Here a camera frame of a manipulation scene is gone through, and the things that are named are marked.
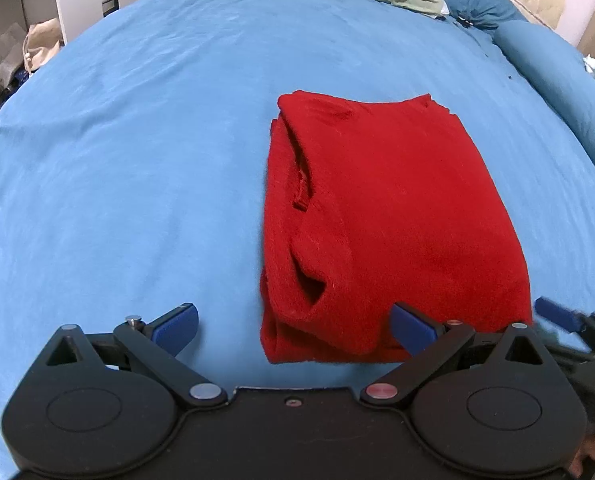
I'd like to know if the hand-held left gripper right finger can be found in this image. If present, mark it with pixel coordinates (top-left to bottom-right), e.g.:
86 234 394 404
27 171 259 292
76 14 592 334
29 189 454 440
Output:
359 302 554 408

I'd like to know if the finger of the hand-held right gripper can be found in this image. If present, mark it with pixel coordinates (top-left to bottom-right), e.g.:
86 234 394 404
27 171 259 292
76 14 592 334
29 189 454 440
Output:
534 296 585 335

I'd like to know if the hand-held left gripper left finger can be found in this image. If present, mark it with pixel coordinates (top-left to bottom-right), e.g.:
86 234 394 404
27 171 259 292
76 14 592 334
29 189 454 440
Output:
40 303 228 410

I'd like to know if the red knit sweater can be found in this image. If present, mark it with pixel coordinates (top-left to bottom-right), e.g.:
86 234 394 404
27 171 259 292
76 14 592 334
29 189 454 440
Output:
258 90 534 365

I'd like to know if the blue bed sheet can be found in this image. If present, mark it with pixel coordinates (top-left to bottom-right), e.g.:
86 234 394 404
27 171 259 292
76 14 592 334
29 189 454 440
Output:
0 0 595 480

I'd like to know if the blue duvet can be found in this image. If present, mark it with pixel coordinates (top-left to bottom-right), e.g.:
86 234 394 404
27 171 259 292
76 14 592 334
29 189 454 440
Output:
492 20 595 188

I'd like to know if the beige cloth bag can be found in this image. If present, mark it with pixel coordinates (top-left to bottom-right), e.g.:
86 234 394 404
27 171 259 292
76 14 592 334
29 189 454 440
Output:
24 18 63 73

